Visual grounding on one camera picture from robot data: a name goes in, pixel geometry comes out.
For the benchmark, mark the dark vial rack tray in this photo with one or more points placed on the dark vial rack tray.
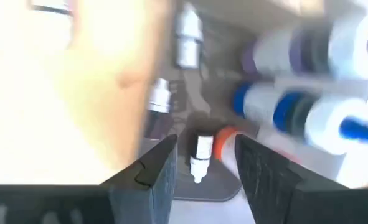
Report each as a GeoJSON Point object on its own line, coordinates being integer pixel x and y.
{"type": "Point", "coordinates": [208, 189]}

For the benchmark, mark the orange food coloring bottle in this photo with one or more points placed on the orange food coloring bottle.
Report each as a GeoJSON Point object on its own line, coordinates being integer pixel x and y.
{"type": "Point", "coordinates": [225, 146]}

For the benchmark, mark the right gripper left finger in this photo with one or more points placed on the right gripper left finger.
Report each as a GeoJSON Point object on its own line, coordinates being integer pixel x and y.
{"type": "Point", "coordinates": [158, 174]}

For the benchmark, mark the small black food coloring bottle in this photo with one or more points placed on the small black food coloring bottle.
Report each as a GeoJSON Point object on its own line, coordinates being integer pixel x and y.
{"type": "Point", "coordinates": [200, 155]}

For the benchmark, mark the blue food coloring bottle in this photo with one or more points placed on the blue food coloring bottle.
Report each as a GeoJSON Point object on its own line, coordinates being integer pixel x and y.
{"type": "Point", "coordinates": [280, 109]}

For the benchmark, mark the small gray food coloring bottle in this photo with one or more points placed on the small gray food coloring bottle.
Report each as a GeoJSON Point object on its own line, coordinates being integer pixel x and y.
{"type": "Point", "coordinates": [188, 37]}

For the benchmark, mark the purple food coloring bottle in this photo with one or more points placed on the purple food coloring bottle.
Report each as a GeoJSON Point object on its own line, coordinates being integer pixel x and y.
{"type": "Point", "coordinates": [295, 49]}

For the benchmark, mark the small red food coloring bottle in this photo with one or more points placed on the small red food coloring bottle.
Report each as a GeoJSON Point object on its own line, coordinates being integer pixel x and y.
{"type": "Point", "coordinates": [158, 105]}

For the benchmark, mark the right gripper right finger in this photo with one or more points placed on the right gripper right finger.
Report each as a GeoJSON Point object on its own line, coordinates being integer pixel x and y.
{"type": "Point", "coordinates": [264, 186]}

